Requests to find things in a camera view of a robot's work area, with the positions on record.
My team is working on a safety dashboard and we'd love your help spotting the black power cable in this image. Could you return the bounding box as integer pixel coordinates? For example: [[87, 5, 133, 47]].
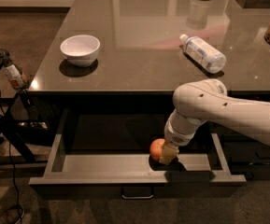
[[0, 77, 24, 224]]

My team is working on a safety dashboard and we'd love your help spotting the clear plastic water bottle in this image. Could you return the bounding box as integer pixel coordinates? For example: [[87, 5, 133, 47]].
[[179, 34, 226, 74]]

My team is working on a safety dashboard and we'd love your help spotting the dark lower drawer cabinet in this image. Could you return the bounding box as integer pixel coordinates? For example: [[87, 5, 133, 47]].
[[213, 91, 270, 181]]

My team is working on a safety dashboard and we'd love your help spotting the shoe at floor corner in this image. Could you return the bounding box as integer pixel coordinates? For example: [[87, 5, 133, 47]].
[[0, 205, 24, 224]]

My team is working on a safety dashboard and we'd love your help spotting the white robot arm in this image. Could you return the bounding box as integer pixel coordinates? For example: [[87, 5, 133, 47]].
[[159, 79, 270, 165]]

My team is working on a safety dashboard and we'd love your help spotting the dark desk with glossy top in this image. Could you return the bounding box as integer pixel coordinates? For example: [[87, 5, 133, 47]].
[[30, 0, 270, 101]]

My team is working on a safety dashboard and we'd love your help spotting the dark glass bottle with label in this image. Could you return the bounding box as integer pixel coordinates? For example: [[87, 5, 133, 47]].
[[0, 49, 29, 92]]

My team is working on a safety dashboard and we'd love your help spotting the orange fruit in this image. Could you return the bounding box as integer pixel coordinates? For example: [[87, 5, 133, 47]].
[[149, 138, 165, 161]]

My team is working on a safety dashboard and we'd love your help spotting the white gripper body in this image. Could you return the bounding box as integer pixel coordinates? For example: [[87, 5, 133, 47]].
[[164, 109, 206, 147]]

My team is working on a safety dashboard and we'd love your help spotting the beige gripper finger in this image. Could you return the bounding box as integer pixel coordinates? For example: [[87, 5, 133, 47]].
[[159, 142, 179, 165]]

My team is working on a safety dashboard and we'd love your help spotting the open grey top drawer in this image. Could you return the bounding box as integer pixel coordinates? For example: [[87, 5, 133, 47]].
[[29, 110, 247, 199]]

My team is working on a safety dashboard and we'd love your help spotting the black side table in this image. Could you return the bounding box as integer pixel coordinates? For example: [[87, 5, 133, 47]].
[[0, 49, 54, 165]]

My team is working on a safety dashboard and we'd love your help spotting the white ceramic bowl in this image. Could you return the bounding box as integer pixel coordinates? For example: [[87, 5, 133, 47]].
[[60, 35, 101, 67]]

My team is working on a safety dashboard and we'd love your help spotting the metal drawer handle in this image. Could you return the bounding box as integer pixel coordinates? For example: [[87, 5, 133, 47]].
[[121, 187, 154, 200]]

